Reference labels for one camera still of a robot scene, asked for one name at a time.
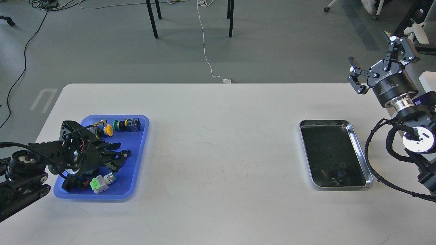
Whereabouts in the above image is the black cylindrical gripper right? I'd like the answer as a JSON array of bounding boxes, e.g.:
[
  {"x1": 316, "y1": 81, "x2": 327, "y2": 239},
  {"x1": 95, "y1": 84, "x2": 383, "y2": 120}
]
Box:
[{"x1": 347, "y1": 32, "x2": 420, "y2": 109}]

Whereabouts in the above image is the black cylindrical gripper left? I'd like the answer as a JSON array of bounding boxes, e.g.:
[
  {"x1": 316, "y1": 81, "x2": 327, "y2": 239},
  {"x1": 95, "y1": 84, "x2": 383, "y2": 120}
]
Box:
[{"x1": 70, "y1": 141, "x2": 132, "y2": 177}]

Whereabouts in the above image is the black robot arm image left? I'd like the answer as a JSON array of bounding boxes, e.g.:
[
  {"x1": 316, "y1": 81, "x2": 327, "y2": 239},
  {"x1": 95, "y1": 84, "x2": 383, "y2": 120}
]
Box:
[{"x1": 0, "y1": 119, "x2": 131, "y2": 221}]

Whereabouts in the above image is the blue plastic tray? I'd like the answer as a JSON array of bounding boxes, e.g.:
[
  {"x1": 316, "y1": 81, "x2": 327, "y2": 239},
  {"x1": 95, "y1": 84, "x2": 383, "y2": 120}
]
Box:
[{"x1": 52, "y1": 115, "x2": 150, "y2": 201}]

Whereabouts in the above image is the silver metal tray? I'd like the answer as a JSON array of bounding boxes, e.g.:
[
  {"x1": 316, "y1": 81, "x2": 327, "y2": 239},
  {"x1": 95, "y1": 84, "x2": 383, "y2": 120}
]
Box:
[{"x1": 299, "y1": 119, "x2": 374, "y2": 191}]

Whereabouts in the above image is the white office chair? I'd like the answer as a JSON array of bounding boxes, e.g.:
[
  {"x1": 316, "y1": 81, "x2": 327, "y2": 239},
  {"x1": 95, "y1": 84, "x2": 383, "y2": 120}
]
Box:
[{"x1": 403, "y1": 23, "x2": 436, "y2": 56}]

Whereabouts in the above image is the black table leg left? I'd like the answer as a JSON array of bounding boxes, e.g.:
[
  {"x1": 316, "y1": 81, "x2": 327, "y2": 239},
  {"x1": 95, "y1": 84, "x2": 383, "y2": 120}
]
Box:
[{"x1": 146, "y1": 0, "x2": 162, "y2": 39}]

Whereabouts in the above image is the black table leg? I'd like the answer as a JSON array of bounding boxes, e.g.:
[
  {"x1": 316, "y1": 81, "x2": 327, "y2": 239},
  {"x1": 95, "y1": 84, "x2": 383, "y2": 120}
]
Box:
[
  {"x1": 146, "y1": 0, "x2": 162, "y2": 39},
  {"x1": 227, "y1": 0, "x2": 235, "y2": 38}
]

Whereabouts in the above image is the black table leg right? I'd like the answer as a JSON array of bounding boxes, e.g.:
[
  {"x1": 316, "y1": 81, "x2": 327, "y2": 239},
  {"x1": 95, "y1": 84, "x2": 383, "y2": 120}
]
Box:
[{"x1": 227, "y1": 0, "x2": 235, "y2": 38}]

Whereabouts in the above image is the yellow push button switch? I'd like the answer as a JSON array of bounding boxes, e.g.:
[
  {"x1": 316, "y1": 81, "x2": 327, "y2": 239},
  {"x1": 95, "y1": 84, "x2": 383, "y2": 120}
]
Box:
[{"x1": 102, "y1": 124, "x2": 114, "y2": 137}]

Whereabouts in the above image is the white and green switch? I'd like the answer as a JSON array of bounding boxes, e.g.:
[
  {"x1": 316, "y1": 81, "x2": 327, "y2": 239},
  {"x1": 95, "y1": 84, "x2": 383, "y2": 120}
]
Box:
[{"x1": 89, "y1": 173, "x2": 117, "y2": 194}]

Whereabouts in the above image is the green push button switch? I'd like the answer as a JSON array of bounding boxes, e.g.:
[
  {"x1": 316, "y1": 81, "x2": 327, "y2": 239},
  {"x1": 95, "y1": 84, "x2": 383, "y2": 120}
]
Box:
[{"x1": 112, "y1": 118, "x2": 141, "y2": 132}]

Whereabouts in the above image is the white cable on floor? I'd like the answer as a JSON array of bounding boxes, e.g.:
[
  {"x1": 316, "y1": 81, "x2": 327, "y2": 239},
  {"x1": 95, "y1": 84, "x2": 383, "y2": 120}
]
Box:
[{"x1": 197, "y1": 0, "x2": 231, "y2": 83}]

